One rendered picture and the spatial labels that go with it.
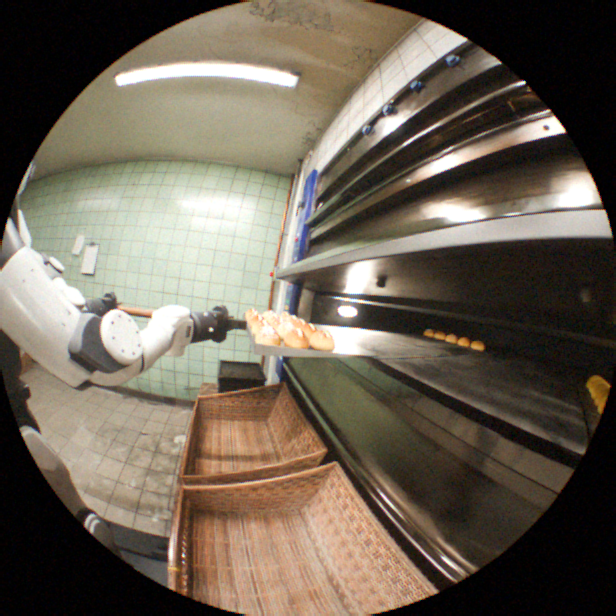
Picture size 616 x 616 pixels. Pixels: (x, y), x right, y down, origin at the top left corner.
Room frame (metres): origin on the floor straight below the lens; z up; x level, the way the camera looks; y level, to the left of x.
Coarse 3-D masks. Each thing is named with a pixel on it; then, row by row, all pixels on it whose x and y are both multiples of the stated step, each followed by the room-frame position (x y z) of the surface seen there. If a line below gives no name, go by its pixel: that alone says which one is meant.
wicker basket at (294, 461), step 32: (192, 416) 0.69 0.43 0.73; (224, 416) 0.91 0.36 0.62; (256, 416) 0.98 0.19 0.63; (288, 416) 0.82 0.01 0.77; (192, 448) 0.57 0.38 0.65; (224, 448) 0.69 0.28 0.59; (256, 448) 0.75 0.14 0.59; (288, 448) 0.70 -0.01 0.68; (192, 480) 0.37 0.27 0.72; (224, 480) 0.41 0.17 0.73
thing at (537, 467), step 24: (360, 360) 0.52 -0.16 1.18; (384, 384) 0.41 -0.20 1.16; (408, 384) 0.36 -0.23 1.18; (432, 408) 0.28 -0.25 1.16; (456, 408) 0.24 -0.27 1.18; (456, 432) 0.22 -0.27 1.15; (480, 432) 0.18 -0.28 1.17; (504, 432) 0.15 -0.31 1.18; (528, 432) 0.13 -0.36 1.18; (504, 456) 0.12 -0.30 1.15; (528, 456) 0.09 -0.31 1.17; (552, 456) 0.06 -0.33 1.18; (576, 456) 0.02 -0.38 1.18; (552, 480) 0.03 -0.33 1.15
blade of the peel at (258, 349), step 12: (252, 336) 0.50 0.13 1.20; (336, 336) 0.80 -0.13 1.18; (252, 348) 0.47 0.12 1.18; (264, 348) 0.45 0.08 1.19; (276, 348) 0.46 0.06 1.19; (288, 348) 0.47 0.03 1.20; (312, 348) 0.56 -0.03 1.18; (336, 348) 0.60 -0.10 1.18; (348, 348) 0.62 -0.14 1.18; (360, 348) 0.64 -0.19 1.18
